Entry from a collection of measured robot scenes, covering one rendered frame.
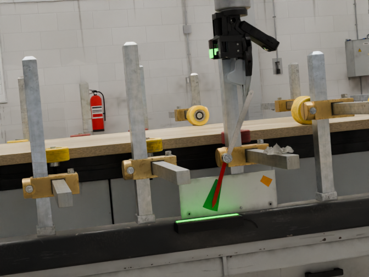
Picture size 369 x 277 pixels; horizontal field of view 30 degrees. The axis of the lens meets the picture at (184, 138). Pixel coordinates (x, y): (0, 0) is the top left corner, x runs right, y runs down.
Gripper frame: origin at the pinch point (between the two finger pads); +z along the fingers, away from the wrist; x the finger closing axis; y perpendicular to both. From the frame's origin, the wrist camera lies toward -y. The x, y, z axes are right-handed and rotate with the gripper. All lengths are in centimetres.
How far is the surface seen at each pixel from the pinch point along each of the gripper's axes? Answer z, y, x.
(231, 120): 7.3, 2.9, -5.9
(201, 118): 8, -13, -96
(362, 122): 11.9, -42.1, -21.5
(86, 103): -1, 30, -115
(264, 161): 17.2, -0.1, 9.1
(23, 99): -4, 54, -115
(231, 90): -0.3, 2.3, -5.9
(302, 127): 11.6, -23.3, -21.6
